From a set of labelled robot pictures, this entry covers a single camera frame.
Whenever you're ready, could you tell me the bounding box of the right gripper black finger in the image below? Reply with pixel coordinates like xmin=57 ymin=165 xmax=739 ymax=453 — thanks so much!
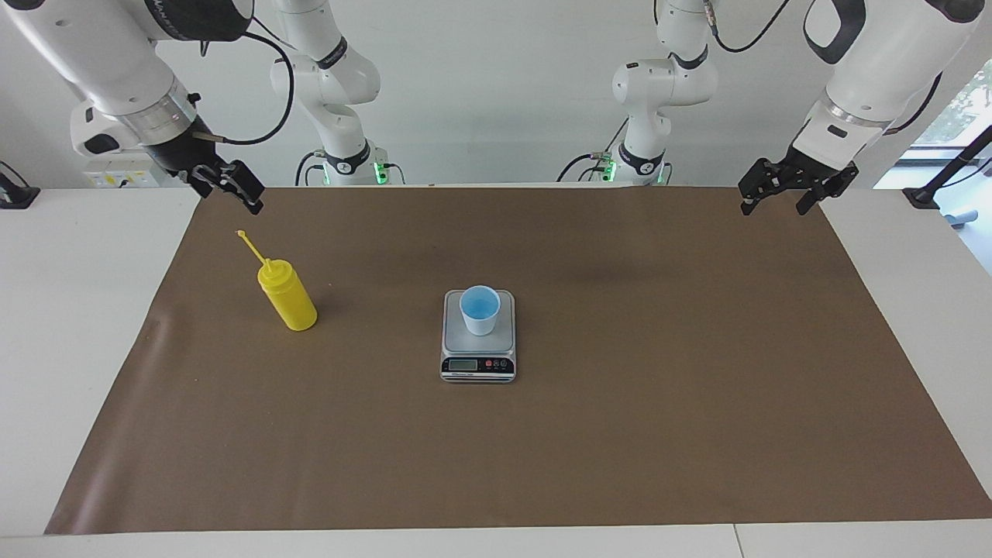
xmin=189 ymin=162 xmax=234 ymax=200
xmin=220 ymin=159 xmax=266 ymax=216

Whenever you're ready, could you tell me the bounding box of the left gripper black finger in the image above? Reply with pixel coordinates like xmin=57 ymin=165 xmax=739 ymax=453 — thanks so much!
xmin=736 ymin=158 xmax=801 ymax=218
xmin=795 ymin=164 xmax=859 ymax=217

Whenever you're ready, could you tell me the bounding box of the yellow squeeze bottle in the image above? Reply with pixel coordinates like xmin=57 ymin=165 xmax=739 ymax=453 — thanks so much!
xmin=236 ymin=229 xmax=319 ymax=332

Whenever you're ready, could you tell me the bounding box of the light blue cup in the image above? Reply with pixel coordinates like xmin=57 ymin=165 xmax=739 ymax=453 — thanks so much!
xmin=459 ymin=285 xmax=501 ymax=336

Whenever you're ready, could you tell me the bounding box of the silver digital kitchen scale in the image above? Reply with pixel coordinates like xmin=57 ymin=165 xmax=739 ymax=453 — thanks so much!
xmin=440 ymin=290 xmax=517 ymax=384

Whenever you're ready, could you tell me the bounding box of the black stand with pole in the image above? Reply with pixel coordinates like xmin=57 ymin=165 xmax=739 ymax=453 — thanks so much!
xmin=903 ymin=124 xmax=992 ymax=210

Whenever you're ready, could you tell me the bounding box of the window with green foliage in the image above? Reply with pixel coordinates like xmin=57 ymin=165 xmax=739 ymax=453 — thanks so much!
xmin=913 ymin=60 xmax=992 ymax=150

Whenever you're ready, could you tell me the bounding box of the black table clamp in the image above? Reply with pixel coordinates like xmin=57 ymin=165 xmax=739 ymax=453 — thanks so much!
xmin=0 ymin=160 xmax=41 ymax=210

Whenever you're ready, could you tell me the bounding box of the brown table mat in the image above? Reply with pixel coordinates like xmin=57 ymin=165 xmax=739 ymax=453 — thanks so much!
xmin=44 ymin=186 xmax=992 ymax=536

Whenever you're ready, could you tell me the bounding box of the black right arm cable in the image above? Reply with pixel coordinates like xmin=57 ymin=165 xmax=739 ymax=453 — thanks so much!
xmin=192 ymin=15 xmax=295 ymax=146

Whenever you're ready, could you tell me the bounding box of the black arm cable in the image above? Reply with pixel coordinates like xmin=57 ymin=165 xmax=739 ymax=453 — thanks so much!
xmin=701 ymin=0 xmax=942 ymax=143
xmin=192 ymin=15 xmax=295 ymax=146

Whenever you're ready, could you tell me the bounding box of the black base cable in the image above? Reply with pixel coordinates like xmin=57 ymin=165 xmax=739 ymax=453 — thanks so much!
xmin=294 ymin=150 xmax=326 ymax=187
xmin=556 ymin=116 xmax=630 ymax=184

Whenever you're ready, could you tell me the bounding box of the white wall socket box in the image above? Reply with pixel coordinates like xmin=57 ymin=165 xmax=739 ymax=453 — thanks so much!
xmin=84 ymin=151 xmax=175 ymax=189

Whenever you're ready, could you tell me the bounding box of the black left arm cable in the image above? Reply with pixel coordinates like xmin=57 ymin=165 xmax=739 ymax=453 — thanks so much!
xmin=701 ymin=0 xmax=942 ymax=143

